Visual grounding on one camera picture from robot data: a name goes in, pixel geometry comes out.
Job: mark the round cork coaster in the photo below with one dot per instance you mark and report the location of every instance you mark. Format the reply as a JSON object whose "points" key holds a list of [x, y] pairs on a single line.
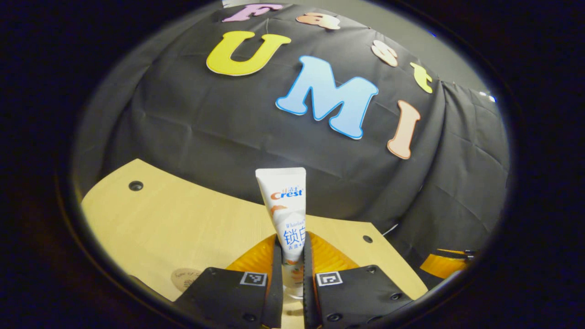
{"points": [[183, 278]]}

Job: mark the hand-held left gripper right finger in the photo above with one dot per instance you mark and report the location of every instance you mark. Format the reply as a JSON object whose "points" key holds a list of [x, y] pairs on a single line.
{"points": [[361, 292]]}

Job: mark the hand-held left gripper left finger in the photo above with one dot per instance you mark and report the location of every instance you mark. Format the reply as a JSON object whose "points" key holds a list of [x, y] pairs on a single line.
{"points": [[224, 297]]}

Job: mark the black backdrop cloth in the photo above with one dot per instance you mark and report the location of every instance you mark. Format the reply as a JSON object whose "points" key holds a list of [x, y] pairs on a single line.
{"points": [[228, 128]]}

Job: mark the white toothpaste tube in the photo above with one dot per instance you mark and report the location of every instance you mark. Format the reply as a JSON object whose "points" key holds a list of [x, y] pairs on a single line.
{"points": [[285, 205]]}

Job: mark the light wooden desktop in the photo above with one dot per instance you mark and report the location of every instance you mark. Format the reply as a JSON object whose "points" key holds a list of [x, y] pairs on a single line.
{"points": [[183, 228]]}

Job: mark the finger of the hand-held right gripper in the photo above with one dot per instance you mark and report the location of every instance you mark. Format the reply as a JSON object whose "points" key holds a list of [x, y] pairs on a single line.
{"points": [[441, 266]]}

